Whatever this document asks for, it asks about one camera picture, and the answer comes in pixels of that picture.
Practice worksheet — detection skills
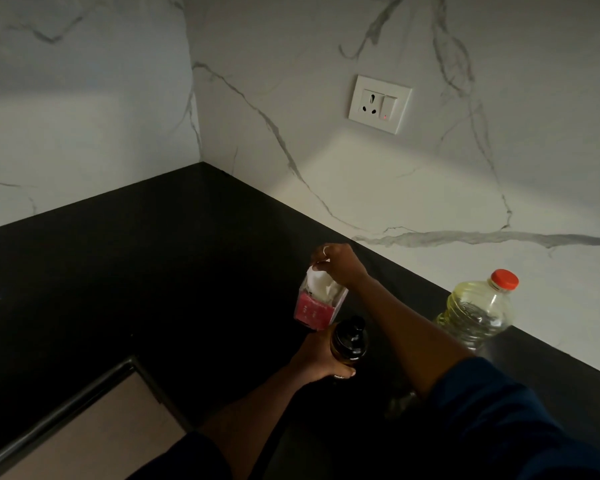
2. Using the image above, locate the person's right hand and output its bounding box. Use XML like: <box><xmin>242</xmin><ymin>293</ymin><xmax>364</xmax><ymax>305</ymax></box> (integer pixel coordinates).
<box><xmin>310</xmin><ymin>243</ymin><xmax>370</xmax><ymax>289</ymax></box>

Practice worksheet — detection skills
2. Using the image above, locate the oil bottle with orange cap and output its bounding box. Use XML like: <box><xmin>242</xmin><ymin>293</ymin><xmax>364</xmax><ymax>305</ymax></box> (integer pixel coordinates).
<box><xmin>434</xmin><ymin>269</ymin><xmax>520</xmax><ymax>351</ymax></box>

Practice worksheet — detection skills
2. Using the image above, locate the person's left forearm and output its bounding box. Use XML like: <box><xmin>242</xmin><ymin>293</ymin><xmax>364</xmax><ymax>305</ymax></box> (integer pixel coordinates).
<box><xmin>200</xmin><ymin>364</ymin><xmax>312</xmax><ymax>480</ymax></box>

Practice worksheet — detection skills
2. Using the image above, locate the dark blue right sleeve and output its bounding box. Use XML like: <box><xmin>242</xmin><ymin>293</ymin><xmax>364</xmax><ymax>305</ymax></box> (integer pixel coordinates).
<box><xmin>420</xmin><ymin>357</ymin><xmax>600</xmax><ymax>480</ymax></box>

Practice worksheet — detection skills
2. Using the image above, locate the white wall socket with switch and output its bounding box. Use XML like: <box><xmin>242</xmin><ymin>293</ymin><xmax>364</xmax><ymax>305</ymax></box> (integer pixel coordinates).
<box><xmin>348</xmin><ymin>75</ymin><xmax>413</xmax><ymax>135</ymax></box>

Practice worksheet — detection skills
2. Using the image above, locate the dark blue left sleeve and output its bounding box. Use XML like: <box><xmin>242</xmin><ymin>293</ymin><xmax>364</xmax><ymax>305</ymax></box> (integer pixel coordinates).
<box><xmin>127</xmin><ymin>431</ymin><xmax>233</xmax><ymax>480</ymax></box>

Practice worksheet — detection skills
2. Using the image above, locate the person's left hand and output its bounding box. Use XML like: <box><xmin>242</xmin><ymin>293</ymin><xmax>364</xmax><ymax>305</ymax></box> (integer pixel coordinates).
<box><xmin>289</xmin><ymin>325</ymin><xmax>357</xmax><ymax>385</ymax></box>

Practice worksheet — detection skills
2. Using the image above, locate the person's right forearm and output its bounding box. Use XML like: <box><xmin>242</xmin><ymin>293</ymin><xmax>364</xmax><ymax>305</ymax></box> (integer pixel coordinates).
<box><xmin>351</xmin><ymin>275</ymin><xmax>476</xmax><ymax>398</ymax></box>

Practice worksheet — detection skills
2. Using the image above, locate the dark bottle with black cap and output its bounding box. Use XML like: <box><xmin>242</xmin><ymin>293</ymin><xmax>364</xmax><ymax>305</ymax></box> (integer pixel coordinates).
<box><xmin>330</xmin><ymin>316</ymin><xmax>369</xmax><ymax>379</ymax></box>

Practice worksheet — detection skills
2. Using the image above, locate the dark blue sleeve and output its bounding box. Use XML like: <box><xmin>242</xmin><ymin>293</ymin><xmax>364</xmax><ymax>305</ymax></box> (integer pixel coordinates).
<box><xmin>420</xmin><ymin>357</ymin><xmax>600</xmax><ymax>480</ymax></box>
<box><xmin>127</xmin><ymin>431</ymin><xmax>233</xmax><ymax>480</ymax></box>

